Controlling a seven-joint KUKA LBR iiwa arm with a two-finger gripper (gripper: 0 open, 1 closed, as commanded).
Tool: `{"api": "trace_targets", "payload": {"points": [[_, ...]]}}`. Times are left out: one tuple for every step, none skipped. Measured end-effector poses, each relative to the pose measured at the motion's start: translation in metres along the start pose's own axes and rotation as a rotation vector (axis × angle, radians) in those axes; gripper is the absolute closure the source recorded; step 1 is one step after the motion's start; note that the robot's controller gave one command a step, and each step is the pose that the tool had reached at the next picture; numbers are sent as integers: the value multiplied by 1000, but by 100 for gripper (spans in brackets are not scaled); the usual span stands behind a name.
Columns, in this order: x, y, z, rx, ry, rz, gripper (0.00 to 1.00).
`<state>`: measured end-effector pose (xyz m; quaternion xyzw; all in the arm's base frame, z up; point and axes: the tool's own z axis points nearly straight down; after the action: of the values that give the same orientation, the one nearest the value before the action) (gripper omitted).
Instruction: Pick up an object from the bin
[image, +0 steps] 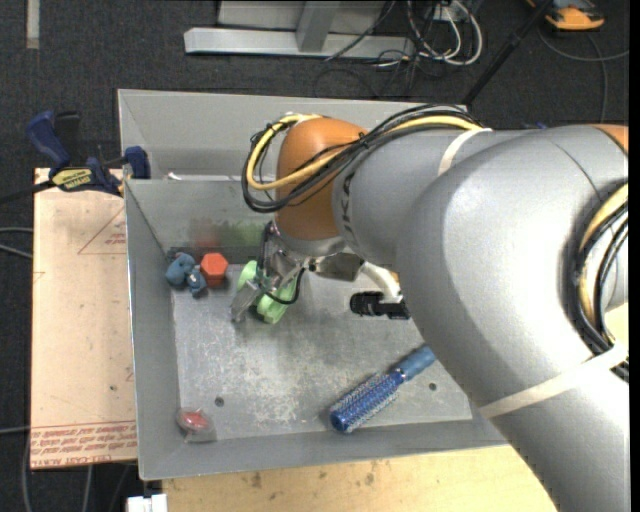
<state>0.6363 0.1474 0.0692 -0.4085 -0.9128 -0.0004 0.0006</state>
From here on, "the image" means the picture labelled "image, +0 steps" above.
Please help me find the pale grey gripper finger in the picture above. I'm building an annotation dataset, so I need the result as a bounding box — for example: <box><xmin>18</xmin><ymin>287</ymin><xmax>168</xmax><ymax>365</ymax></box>
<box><xmin>230</xmin><ymin>281</ymin><xmax>262</xmax><ymax>323</ymax></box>

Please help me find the light green toy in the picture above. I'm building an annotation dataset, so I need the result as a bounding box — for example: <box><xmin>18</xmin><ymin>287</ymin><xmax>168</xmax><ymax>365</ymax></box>
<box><xmin>236</xmin><ymin>259</ymin><xmax>291</xmax><ymax>326</ymax></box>

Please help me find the red hexagonal block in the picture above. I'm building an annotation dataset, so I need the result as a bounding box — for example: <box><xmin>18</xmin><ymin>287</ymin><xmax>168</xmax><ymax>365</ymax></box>
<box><xmin>199</xmin><ymin>252</ymin><xmax>231</xmax><ymax>289</ymax></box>

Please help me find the blue toy elephant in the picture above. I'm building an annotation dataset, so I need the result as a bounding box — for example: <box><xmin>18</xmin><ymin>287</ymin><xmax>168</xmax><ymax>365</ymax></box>
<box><xmin>164</xmin><ymin>251</ymin><xmax>209</xmax><ymax>298</ymax></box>

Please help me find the grey metal bin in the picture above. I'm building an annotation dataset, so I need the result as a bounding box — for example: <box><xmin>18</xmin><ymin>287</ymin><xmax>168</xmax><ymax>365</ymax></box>
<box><xmin>117</xmin><ymin>88</ymin><xmax>507</xmax><ymax>482</ymax></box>

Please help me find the red disc in clear packet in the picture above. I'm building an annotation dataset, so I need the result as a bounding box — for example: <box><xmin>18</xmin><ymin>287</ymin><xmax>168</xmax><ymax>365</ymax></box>
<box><xmin>174</xmin><ymin>406</ymin><xmax>218</xmax><ymax>444</ymax></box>

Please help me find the blue hairbrush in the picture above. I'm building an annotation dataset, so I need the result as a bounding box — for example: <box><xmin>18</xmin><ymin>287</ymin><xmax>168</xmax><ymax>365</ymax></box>
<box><xmin>328</xmin><ymin>344</ymin><xmax>438</xmax><ymax>435</ymax></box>

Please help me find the brown cardboard board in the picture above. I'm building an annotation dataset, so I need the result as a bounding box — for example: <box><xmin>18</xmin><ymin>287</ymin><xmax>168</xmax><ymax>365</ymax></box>
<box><xmin>29</xmin><ymin>167</ymin><xmax>139</xmax><ymax>471</ymax></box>

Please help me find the black cylinder on white bracket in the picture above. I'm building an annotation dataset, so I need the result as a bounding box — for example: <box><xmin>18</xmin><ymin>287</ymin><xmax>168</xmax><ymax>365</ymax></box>
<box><xmin>349</xmin><ymin>261</ymin><xmax>412</xmax><ymax>321</ymax></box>

